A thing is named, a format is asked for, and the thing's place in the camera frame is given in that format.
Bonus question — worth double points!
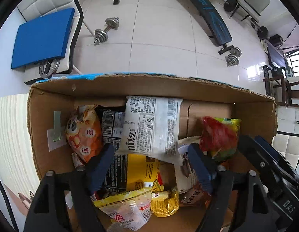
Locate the blue foam mat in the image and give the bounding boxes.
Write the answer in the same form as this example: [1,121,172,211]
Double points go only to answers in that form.
[11,8,76,69]

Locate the dark blue sit-up bench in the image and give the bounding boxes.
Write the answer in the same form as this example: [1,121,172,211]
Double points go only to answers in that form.
[171,0,233,55]

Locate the white padded seat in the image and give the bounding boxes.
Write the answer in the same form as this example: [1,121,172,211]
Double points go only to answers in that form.
[272,106,299,170]

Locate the white wafer packet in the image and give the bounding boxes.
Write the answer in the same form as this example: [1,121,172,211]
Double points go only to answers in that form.
[175,136,208,194]

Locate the black weight plate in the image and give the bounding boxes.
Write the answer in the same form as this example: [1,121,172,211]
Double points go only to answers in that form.
[258,26,269,40]

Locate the large yellow snack packet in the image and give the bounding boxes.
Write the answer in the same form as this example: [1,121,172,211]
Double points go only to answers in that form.
[126,153,165,192]

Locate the yellow white dotted packet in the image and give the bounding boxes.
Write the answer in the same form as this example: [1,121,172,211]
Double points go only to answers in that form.
[93,188,153,231]

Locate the brown cake packet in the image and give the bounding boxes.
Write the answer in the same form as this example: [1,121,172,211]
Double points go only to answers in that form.
[179,184,211,207]

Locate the dark flat panel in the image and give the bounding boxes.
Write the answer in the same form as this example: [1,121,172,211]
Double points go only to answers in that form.
[266,42,288,68]

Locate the brown cardboard box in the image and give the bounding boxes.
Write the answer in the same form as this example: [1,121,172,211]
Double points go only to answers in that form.
[27,72,278,232]

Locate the black snack bar packet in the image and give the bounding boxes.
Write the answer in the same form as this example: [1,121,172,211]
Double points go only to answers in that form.
[97,106,131,194]

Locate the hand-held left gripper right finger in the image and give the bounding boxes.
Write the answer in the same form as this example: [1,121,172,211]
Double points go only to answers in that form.
[187,143,278,232]

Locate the green candy ball bag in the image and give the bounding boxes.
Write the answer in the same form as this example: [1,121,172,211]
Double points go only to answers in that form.
[205,117,242,162]

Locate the white padded chair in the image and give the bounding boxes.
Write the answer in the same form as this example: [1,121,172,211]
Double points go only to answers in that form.
[16,0,84,85]

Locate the window with grille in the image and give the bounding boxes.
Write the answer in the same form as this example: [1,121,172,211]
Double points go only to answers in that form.
[285,51,299,78]

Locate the chrome dumbbell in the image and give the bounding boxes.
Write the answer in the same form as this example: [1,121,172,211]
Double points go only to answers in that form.
[94,17,119,45]
[226,46,242,66]

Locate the small black box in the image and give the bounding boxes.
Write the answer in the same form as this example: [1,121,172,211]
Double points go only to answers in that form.
[270,34,284,47]

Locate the white printed snack packet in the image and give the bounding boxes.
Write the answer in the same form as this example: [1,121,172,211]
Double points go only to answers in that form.
[115,95,184,166]

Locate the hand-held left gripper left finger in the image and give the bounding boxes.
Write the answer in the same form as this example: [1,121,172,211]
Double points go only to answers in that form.
[24,143,115,232]

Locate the small yellow crinkled packet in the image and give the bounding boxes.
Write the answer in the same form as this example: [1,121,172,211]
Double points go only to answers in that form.
[151,190,179,217]

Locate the dark wooden chair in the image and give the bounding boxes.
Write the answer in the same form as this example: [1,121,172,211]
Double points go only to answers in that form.
[263,64,299,108]

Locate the short black plate barbell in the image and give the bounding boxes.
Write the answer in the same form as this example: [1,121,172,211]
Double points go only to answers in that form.
[224,0,261,17]

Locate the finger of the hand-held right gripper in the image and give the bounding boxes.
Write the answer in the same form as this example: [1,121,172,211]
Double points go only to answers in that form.
[237,135,289,196]
[255,136,299,184]

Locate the red snack packet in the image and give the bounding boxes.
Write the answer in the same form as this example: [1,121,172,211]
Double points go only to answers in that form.
[200,116,238,155]

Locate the orange panda snack packet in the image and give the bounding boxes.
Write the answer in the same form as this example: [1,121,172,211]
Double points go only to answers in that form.
[65,104,104,168]

